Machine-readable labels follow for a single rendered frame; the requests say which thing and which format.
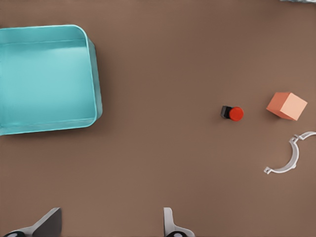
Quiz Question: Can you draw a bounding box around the blue storage box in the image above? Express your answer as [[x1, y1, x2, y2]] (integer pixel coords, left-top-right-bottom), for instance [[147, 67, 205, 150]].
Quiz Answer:
[[0, 24, 103, 136]]

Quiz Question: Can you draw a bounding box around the orange cube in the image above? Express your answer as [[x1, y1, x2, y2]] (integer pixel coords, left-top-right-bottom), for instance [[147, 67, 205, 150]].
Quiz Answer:
[[266, 91, 308, 121]]

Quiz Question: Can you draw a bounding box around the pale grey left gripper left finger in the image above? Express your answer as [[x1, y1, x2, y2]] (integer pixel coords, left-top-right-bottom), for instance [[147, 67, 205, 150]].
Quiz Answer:
[[1, 207, 62, 237]]

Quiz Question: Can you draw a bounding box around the white curved pipe clamp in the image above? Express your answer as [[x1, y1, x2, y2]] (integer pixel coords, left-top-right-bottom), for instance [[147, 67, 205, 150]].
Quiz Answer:
[[263, 131, 316, 175]]

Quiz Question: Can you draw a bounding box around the red button on black base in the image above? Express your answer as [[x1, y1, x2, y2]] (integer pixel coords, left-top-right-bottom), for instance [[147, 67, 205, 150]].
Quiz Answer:
[[220, 105, 244, 122]]

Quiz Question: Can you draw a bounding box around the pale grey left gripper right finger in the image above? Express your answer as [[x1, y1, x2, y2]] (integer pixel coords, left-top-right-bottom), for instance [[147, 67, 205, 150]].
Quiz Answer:
[[163, 207, 196, 237]]

